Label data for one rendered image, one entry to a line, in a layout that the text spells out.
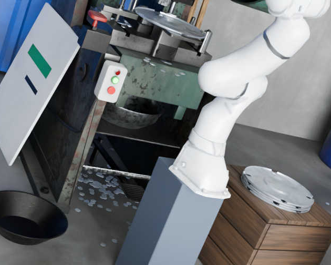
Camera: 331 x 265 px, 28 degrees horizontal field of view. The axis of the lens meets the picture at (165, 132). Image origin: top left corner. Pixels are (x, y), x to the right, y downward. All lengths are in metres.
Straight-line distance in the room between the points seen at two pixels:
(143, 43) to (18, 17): 1.30
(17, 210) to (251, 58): 1.04
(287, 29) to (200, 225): 0.70
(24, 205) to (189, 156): 0.71
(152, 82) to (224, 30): 1.76
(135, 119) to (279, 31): 0.94
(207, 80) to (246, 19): 2.33
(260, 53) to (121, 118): 0.88
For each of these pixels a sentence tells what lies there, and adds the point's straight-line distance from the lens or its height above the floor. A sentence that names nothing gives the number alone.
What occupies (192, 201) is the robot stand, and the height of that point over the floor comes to 0.40.
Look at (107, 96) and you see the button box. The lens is 2.34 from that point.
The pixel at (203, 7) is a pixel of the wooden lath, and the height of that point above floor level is 0.72.
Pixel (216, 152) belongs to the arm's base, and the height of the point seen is 0.57.
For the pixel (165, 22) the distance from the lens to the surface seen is 2.52.
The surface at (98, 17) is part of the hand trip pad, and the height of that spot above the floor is 0.76.
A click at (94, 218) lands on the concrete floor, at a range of 2.61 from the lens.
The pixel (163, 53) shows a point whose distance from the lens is 2.55.
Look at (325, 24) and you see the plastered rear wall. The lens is 4.61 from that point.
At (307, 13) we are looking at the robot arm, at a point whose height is 1.06.
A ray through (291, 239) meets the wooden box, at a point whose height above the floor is 0.27.
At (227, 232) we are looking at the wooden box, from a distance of 2.51.
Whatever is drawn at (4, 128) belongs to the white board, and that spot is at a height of 0.07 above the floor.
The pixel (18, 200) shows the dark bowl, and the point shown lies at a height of 0.05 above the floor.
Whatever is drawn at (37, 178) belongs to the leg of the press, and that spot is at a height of 0.03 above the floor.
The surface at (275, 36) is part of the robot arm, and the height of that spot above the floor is 0.97.
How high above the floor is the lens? 1.22
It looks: 19 degrees down
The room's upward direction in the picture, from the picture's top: 22 degrees clockwise
